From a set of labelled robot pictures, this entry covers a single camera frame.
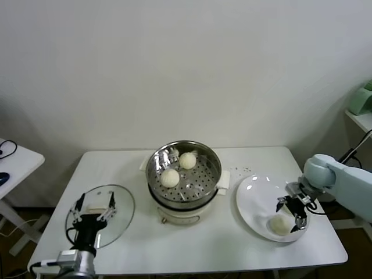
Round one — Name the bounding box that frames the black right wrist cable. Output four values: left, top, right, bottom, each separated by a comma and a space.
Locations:
305, 200, 325, 215

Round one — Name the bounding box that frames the white power cable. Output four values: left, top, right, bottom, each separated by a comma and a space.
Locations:
355, 135, 372, 152

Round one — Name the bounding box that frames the white floor cable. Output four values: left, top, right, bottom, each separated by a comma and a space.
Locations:
0, 219, 39, 238

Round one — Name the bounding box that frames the black left camera cable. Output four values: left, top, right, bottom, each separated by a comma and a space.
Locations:
28, 260, 59, 274

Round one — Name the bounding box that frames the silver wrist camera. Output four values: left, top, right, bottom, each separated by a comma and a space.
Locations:
285, 181, 305, 196
57, 250, 77, 267

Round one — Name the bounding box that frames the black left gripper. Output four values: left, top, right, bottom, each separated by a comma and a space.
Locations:
71, 191, 117, 250

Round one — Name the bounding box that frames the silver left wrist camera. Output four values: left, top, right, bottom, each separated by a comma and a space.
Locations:
57, 250, 77, 267

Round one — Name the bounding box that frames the dark power adapter plug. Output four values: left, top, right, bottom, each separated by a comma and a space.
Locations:
338, 147, 357, 163

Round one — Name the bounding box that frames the pale green appliance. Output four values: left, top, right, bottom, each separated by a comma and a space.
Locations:
347, 83, 372, 116

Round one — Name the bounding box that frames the large white plate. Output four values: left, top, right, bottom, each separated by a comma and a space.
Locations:
235, 173, 311, 244

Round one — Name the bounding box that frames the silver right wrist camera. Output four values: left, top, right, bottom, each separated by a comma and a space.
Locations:
285, 181, 305, 196

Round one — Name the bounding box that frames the round glass pot lid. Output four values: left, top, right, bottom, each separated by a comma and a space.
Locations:
65, 183, 136, 249

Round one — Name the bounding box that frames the steel perforated steamer basket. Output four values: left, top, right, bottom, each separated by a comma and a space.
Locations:
139, 140, 233, 208

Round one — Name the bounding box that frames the thin black looped cable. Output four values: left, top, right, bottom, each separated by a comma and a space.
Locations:
0, 139, 17, 159

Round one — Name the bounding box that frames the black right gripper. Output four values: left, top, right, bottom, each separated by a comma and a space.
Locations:
275, 195, 309, 233

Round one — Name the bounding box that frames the white electric cooker pot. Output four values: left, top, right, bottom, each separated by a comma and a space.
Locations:
147, 183, 228, 225

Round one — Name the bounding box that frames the white steamed baozi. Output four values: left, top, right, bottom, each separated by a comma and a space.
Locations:
178, 152, 198, 170
160, 168, 180, 188
269, 214, 293, 235

